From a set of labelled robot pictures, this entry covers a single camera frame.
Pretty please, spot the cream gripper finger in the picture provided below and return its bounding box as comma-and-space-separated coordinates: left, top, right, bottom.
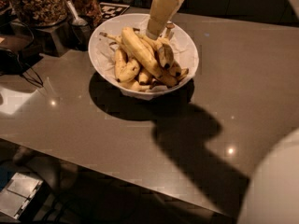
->
146, 0, 184, 40

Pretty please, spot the spotted banana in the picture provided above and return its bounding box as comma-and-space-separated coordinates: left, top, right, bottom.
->
147, 37, 174, 69

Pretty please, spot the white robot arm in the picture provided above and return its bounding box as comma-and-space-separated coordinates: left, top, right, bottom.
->
151, 0, 299, 224

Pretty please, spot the large top banana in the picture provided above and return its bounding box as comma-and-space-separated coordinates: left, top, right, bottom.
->
121, 27, 178, 88

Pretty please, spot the white bowl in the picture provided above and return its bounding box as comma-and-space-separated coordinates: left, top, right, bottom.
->
87, 13, 199, 102

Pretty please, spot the far right banana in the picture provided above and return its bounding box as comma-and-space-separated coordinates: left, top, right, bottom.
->
168, 61, 189, 81

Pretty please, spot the left curved banana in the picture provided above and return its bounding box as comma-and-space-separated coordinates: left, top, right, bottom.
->
114, 47, 127, 79

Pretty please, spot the small middle banana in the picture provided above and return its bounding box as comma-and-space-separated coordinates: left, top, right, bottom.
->
137, 68, 152, 85

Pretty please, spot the left lower banana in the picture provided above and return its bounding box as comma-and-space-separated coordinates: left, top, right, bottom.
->
116, 59, 140, 83

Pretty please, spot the bottom front banana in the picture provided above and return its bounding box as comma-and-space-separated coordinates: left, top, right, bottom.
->
119, 80, 150, 91

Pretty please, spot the black white fiducial marker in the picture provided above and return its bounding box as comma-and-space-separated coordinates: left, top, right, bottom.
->
100, 2, 130, 20

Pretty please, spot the glass jar of granola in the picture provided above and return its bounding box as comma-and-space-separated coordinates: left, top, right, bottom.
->
72, 0, 102, 28

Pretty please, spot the white plastic scoop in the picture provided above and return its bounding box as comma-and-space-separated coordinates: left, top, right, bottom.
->
65, 0, 88, 26

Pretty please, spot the dark scoop holder cup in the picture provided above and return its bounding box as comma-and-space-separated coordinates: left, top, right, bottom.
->
68, 18, 92, 51

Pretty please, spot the steel jar stand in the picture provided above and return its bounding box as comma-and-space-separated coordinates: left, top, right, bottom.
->
33, 21, 70, 57

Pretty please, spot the glass jar of nuts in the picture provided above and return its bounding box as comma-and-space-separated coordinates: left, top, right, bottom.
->
10, 0, 67, 27

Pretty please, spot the metal box on floor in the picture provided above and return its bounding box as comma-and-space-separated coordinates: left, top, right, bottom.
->
0, 173, 44, 220

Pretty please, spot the black device with cable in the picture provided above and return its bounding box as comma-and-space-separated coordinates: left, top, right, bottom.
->
0, 21, 45, 89

